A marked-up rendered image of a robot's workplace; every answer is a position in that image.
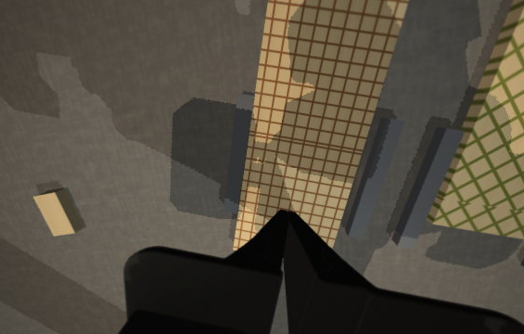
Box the tan rectangular block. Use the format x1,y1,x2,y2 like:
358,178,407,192
34,189,83,237

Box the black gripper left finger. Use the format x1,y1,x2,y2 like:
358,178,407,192
123,210,289,334

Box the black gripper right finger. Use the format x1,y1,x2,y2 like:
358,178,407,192
283,211,524,334

